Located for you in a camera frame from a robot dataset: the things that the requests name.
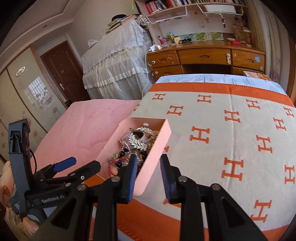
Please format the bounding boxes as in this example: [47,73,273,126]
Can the light blue tree-print sheet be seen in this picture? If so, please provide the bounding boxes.
[156,74,287,95]

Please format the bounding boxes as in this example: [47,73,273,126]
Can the floral curtain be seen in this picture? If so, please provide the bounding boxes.
[248,1,290,89]

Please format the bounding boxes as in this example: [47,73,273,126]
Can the white smart watch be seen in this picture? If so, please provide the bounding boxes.
[121,133,148,146]

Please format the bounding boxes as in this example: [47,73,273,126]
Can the pink bed sheet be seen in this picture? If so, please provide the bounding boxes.
[31,99,139,177]

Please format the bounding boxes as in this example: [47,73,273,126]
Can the red string bracelet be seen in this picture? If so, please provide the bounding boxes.
[108,158,130,177]

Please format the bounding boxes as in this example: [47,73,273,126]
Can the sliding wardrobe door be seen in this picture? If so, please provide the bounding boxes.
[0,47,66,161]

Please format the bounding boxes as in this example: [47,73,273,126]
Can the pink jewelry box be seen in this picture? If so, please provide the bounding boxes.
[97,117,171,196]

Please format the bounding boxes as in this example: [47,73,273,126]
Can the black bead bracelet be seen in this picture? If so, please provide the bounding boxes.
[115,146,148,168]

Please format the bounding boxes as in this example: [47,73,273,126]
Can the white charger cable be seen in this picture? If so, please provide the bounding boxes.
[141,44,163,98]

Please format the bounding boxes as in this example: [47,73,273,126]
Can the black flashlight on desk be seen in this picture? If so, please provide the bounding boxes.
[179,38,192,44]

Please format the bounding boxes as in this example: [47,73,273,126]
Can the gold wreath brooch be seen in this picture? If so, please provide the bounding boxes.
[127,127,158,152]

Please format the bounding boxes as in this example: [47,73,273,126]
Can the white lace covered furniture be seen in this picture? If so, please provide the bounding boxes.
[82,20,154,100]

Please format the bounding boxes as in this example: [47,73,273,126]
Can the red box on desk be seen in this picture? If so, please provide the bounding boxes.
[230,41,241,46]

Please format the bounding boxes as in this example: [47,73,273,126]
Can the orange H pattern blanket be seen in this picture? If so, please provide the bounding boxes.
[92,82,296,241]

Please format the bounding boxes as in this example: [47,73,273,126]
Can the wooden desk with drawers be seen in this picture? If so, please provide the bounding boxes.
[147,41,265,79]

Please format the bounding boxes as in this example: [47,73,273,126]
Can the brown wooden door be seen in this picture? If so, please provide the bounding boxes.
[41,41,90,103]

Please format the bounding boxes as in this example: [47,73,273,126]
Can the person's left hand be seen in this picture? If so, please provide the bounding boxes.
[0,161,40,235]

